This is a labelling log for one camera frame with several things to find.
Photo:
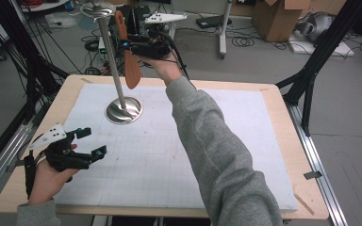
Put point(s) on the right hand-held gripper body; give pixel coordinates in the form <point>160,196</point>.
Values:
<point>152,47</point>

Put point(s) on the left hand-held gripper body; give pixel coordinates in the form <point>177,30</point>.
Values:
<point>62,157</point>

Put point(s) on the wooden rice spatula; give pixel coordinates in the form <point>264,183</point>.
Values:
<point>132,69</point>

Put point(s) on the metal pole stand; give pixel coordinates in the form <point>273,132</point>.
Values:
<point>124,109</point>

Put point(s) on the person's right hand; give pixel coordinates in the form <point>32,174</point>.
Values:
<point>165,69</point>

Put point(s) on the person's left hand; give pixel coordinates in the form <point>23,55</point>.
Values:
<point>48,185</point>

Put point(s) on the black computer tower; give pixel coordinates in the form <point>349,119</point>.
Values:
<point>142,11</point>
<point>113,34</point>

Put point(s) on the small power supply box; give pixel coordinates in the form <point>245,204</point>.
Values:
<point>103,48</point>

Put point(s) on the white grid mat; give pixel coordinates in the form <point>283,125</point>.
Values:
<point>132,175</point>

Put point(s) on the black flat device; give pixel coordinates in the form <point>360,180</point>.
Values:
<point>212,21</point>

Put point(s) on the large cardboard box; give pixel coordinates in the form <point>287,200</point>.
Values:
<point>276,22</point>

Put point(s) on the silver grey appliance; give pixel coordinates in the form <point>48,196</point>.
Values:
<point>315,26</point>

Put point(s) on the white foam board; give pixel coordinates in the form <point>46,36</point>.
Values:
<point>323,48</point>

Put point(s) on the aluminium rail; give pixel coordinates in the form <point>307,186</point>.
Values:
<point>317,163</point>
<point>3,157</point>

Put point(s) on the black metal frame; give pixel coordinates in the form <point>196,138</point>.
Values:
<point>28,62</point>
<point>320,53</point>

